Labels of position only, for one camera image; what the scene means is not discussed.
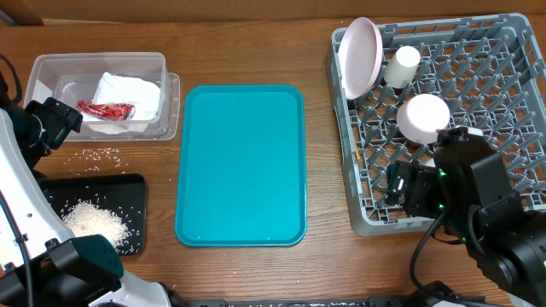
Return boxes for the white paper cup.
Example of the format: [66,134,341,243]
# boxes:
[383,46,421,89]

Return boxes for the pile of cooked rice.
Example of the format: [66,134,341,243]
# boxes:
[59,194,145,256]

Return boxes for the black waste tray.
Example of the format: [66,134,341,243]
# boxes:
[39,174,147,243]

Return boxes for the pink small bowl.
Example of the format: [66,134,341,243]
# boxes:
[396,94,450,145]

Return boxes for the clear plastic bin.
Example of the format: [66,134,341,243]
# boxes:
[23,52,181,142]

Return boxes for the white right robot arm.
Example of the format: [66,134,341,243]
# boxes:
[385,126,545,306]

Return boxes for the teal plastic tray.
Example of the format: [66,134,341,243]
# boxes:
[174,84,307,247]

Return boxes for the grey dishwasher rack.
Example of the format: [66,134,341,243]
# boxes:
[325,14,545,236]

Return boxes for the white napkin in bin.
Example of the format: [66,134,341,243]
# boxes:
[81,72,161,135]

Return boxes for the pink plate with rice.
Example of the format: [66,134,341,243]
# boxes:
[338,17,383,100]

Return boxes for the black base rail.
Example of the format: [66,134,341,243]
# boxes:
[187,294,487,307]

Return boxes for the spilled rice grains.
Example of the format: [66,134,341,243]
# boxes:
[61,147,128,177]

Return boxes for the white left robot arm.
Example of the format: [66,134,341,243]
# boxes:
[1,80,186,306]

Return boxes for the wooden chopstick left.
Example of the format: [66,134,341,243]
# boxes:
[355,143,362,160]

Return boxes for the red snack wrapper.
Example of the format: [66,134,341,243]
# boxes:
[76,101,135,121]

